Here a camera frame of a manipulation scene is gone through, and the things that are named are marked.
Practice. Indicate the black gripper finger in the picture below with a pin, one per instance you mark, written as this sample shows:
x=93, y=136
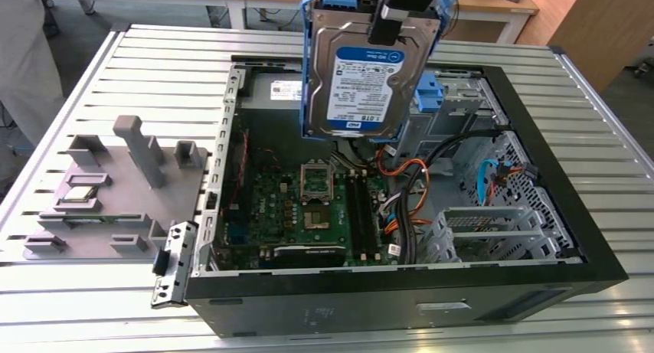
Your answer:
x=395, y=8

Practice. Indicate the hard disk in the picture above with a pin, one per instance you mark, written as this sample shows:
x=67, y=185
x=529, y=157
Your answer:
x=358, y=81

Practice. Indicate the tall metal disk bay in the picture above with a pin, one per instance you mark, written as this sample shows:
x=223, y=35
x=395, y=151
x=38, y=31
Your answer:
x=460, y=112

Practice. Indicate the low metal disk bay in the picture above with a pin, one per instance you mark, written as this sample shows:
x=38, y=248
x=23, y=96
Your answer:
x=496, y=234

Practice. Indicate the wooden desk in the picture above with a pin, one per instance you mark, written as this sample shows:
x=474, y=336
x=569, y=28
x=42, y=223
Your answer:
x=501, y=4

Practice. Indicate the blue plastic drive carrier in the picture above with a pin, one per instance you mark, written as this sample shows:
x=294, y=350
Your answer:
x=432, y=100

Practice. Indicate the grey table corner cap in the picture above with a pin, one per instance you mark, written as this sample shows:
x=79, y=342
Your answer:
x=557, y=50
x=121, y=27

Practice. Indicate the wooden cabinet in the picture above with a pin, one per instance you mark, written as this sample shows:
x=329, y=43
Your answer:
x=602, y=23

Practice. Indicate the grey power supply unit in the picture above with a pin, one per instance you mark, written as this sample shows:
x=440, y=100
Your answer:
x=266, y=131

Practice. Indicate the black chair caster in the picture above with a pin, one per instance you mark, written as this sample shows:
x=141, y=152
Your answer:
x=645, y=67

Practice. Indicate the black RAM slot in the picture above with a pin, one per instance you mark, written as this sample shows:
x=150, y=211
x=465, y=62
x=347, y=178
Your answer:
x=355, y=215
x=369, y=215

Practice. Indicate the green motherboard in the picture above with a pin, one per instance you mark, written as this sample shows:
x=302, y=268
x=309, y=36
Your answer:
x=271, y=200

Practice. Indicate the CPU socket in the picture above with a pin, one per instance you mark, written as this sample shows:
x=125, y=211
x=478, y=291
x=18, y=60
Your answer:
x=317, y=217

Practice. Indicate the black graphics card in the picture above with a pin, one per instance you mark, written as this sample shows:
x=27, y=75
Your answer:
x=306, y=253

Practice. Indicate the person in white coat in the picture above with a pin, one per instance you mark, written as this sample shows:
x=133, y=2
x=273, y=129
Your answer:
x=26, y=62

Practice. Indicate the grey parts rack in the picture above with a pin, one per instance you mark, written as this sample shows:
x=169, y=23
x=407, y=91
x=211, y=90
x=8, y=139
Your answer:
x=127, y=211

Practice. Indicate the silver CPU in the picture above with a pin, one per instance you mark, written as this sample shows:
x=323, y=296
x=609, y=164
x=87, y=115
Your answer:
x=78, y=193

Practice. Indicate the black PC case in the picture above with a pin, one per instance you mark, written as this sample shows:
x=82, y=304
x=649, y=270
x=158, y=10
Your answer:
x=358, y=311

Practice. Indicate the green RAM stick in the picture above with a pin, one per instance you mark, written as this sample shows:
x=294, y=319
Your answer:
x=84, y=219

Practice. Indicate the metal expansion slot bracket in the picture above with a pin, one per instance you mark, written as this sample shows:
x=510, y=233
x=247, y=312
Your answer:
x=177, y=261

